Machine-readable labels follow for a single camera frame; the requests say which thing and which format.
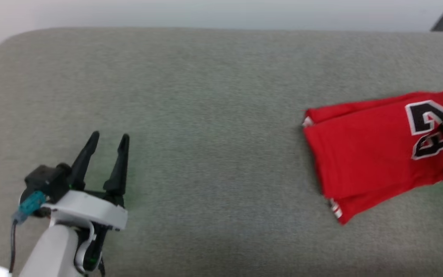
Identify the red Bulls basketball jersey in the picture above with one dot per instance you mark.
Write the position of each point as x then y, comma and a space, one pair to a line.
363, 154

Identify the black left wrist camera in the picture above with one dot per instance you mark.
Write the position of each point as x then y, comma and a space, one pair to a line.
48, 179

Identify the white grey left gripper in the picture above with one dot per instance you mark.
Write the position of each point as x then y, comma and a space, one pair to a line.
87, 209

